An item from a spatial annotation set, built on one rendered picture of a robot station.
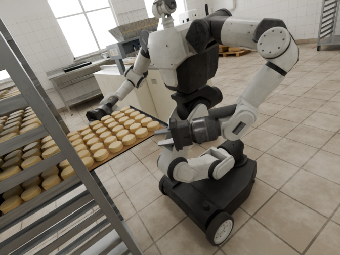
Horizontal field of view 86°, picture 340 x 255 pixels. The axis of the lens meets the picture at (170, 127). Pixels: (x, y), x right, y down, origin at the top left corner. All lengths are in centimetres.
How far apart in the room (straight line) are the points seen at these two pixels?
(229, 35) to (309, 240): 118
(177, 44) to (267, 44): 37
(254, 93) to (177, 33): 40
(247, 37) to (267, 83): 16
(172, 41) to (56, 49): 461
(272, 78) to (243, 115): 13
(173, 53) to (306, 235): 123
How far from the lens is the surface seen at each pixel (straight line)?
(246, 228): 140
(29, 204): 69
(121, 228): 81
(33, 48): 530
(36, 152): 72
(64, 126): 103
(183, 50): 82
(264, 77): 59
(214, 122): 61
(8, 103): 58
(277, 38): 59
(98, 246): 143
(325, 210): 156
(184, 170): 104
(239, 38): 67
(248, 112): 59
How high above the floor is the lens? 121
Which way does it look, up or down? 29 degrees down
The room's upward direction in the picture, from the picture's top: 16 degrees counter-clockwise
